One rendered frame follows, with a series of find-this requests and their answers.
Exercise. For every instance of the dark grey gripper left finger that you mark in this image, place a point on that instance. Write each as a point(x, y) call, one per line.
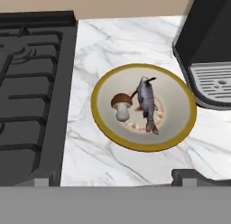
point(54, 180)

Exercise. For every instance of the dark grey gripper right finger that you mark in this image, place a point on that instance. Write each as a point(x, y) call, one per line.
point(178, 177)

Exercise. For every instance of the white bowl with yellow rim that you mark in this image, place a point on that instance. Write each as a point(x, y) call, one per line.
point(173, 113)

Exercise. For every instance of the grey fish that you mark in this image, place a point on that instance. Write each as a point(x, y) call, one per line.
point(146, 98)

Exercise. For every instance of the brown cap white mushroom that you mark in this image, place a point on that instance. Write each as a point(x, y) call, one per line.
point(122, 108)

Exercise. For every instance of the black gas hob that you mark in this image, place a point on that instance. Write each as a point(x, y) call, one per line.
point(33, 92)

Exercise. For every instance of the black coffee machine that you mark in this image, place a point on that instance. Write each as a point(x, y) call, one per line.
point(204, 38)

